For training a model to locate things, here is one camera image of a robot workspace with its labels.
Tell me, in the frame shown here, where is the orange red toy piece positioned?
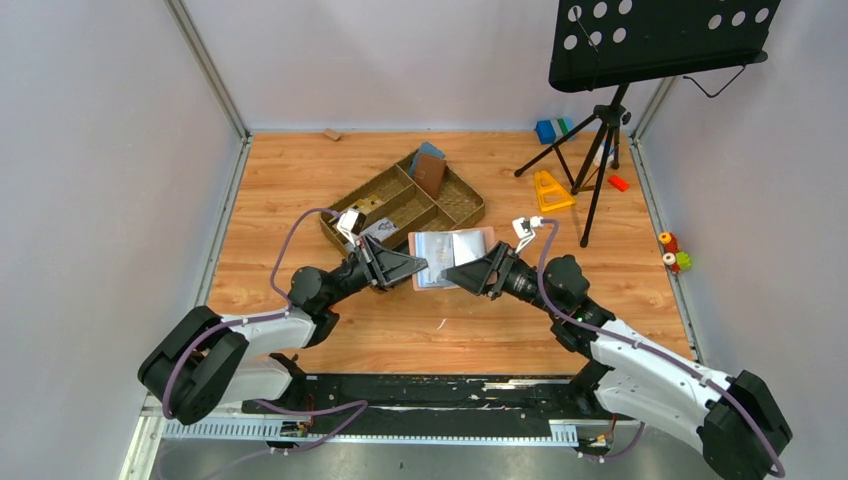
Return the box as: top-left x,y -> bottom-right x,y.
658,231 -> 680,254

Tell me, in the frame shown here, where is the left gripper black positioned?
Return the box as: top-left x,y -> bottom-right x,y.
323,234 -> 432,309

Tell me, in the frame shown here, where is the gold card in tray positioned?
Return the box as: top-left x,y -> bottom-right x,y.
349,195 -> 383,215

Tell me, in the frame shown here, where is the blue green block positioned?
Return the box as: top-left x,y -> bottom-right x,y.
534,117 -> 575,145

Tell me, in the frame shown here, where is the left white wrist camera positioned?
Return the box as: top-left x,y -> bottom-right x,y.
335,208 -> 367,246

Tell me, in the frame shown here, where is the white VIP card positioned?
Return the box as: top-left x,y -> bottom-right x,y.
413,232 -> 455,289

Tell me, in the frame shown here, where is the black music stand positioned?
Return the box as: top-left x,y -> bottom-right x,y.
541,0 -> 780,247

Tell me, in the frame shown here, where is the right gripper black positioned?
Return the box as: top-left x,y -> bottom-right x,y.
440,243 -> 560,319

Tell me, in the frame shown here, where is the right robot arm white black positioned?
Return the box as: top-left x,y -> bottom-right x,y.
443,242 -> 793,479

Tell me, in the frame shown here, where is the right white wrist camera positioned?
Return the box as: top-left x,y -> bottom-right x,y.
512,216 -> 544,254

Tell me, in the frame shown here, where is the aluminium frame rail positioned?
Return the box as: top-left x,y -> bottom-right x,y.
141,372 -> 743,446

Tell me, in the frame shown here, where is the brown leather wallet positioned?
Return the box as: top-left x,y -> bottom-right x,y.
414,155 -> 447,199

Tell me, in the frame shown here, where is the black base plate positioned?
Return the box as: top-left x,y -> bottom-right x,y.
241,373 -> 638,439

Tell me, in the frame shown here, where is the blue card wallet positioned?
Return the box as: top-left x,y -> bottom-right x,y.
407,142 -> 445,178

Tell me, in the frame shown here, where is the white patterned card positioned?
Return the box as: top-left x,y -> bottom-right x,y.
364,217 -> 398,242

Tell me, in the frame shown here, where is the woven olive divided tray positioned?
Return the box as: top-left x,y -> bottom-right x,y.
319,151 -> 486,274

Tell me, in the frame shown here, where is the green red toy piece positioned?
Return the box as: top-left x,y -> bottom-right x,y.
662,251 -> 693,274

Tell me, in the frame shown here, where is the yellow triangular toy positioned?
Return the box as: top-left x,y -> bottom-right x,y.
533,170 -> 576,214

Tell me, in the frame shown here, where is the small cardboard piece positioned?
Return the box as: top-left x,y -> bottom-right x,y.
322,128 -> 342,142

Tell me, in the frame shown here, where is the pink card holder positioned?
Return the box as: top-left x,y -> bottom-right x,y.
408,226 -> 496,291

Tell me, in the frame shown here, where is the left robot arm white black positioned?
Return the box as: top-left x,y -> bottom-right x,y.
137,235 -> 428,425

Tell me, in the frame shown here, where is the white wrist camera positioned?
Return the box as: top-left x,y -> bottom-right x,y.
335,208 -> 367,246
512,216 -> 544,254

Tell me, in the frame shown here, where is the small red block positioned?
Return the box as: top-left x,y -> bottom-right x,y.
608,175 -> 630,192

